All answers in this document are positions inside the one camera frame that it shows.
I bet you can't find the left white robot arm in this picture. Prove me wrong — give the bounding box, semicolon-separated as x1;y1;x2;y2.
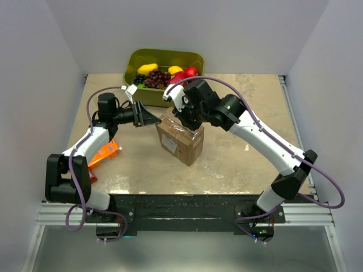
45;92;161;222

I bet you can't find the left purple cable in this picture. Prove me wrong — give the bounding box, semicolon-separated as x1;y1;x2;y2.
65;86;128;244

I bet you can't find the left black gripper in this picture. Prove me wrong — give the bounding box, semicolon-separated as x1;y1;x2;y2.
112;100;161;128

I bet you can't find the yellow mango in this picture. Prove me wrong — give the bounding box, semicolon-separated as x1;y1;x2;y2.
137;63;158;76

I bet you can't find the olive green plastic bin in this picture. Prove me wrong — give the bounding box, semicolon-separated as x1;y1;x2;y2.
123;48;205;107

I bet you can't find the dark black grape bunch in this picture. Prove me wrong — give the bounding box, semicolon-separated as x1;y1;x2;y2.
133;74;146;85

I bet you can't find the red grape bunch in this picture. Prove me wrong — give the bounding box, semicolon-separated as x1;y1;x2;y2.
143;69;171;90

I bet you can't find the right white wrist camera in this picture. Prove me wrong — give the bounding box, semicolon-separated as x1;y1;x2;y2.
162;84;189;112

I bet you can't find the yellow lemon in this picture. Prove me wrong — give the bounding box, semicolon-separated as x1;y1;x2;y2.
168;66;184;75

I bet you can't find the orange carton box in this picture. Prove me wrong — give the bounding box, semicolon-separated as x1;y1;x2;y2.
88;140;120;169

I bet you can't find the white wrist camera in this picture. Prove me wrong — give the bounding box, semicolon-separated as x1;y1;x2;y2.
121;84;138;104
162;84;189;112

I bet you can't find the brown cardboard express box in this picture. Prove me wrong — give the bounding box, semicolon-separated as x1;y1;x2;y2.
156;107;204;166

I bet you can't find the red small box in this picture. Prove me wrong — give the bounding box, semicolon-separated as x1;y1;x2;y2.
88;169;98;184

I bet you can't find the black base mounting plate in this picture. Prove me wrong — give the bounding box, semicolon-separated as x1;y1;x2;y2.
86;194;288;241

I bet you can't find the pink dragon fruit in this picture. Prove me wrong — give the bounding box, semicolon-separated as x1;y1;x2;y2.
168;71;187;84

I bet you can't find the red apple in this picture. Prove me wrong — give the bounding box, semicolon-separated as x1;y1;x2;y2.
184;66;200;78

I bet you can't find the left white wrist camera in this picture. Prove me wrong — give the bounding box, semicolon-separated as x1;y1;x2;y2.
121;84;138;104

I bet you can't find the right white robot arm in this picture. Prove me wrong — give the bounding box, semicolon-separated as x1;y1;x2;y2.
163;79;317;223

